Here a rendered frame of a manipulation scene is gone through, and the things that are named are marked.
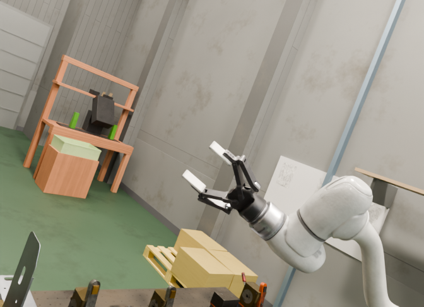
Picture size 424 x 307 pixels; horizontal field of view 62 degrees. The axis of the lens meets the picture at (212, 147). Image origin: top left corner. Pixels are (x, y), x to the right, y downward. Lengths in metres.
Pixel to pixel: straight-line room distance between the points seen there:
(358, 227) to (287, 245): 0.18
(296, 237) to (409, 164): 3.21
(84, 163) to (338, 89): 3.95
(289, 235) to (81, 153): 5.23
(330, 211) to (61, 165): 5.28
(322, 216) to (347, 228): 0.07
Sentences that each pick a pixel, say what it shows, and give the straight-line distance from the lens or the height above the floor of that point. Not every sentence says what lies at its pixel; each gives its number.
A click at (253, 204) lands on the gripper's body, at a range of 0.91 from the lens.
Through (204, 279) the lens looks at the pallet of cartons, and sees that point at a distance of 3.85.
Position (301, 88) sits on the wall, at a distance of 4.96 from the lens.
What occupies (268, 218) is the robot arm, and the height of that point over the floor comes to 1.62.
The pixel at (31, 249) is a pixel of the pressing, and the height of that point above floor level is 1.30.
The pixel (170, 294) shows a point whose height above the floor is 1.07.
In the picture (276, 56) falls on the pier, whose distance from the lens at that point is 5.08.
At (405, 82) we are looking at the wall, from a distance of 4.37.
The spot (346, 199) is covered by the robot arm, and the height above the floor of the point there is 1.74.
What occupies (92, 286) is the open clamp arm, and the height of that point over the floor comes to 1.10.
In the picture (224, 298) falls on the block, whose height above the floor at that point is 1.03.
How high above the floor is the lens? 1.77
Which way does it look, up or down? 2 degrees down
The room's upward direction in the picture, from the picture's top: 21 degrees clockwise
